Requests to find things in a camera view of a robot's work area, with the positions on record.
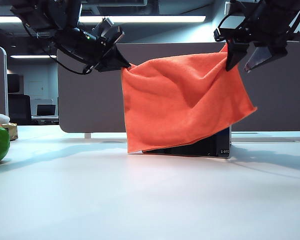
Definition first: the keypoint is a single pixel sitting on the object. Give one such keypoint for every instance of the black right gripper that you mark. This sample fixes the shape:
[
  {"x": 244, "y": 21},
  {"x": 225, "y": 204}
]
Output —
[{"x": 265, "y": 30}]

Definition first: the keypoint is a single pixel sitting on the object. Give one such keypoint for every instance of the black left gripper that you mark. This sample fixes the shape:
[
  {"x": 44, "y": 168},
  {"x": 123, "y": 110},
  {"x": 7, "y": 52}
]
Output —
[{"x": 85, "y": 50}]

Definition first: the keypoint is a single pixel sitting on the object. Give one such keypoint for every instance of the orange microfibre cloth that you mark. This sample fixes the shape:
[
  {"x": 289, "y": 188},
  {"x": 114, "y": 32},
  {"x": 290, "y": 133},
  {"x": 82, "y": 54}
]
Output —
[{"x": 177, "y": 105}]

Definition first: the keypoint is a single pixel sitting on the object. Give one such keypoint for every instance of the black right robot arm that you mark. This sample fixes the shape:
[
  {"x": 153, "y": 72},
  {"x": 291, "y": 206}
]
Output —
[{"x": 280, "y": 6}]

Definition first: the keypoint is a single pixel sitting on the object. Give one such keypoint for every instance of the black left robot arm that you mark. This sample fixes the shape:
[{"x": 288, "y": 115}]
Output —
[{"x": 62, "y": 12}]

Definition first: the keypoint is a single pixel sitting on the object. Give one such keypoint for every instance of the grey-brown fabric desk divider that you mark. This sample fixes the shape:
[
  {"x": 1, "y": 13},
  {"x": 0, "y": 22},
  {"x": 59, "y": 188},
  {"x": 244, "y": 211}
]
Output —
[{"x": 90, "y": 100}]

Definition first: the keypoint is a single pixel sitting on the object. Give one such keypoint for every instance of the long ceiling light strip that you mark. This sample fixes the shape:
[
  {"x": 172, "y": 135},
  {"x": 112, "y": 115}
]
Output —
[{"x": 152, "y": 19}]

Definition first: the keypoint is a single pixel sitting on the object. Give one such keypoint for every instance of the short ceiling light strip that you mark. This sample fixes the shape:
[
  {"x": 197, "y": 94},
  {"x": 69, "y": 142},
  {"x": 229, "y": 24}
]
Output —
[{"x": 32, "y": 57}]

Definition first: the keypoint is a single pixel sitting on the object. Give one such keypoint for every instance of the black monitor on desk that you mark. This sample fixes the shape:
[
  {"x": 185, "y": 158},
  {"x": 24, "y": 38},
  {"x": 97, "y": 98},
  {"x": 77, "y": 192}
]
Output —
[{"x": 46, "y": 110}]

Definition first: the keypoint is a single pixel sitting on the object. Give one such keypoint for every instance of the white office desk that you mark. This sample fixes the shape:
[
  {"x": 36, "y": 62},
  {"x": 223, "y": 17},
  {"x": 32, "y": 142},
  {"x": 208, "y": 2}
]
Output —
[{"x": 45, "y": 116}]

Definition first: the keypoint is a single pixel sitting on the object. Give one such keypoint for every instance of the black office chair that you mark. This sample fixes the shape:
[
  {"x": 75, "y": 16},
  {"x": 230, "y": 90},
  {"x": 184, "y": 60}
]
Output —
[{"x": 20, "y": 110}]

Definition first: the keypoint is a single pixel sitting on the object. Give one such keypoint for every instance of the gold yellow box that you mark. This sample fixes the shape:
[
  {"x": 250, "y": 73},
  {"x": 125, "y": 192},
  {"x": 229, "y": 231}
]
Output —
[{"x": 12, "y": 132}]

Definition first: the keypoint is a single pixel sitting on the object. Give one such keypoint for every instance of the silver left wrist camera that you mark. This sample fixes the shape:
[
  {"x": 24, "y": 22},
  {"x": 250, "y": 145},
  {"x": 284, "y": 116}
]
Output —
[{"x": 103, "y": 26}]

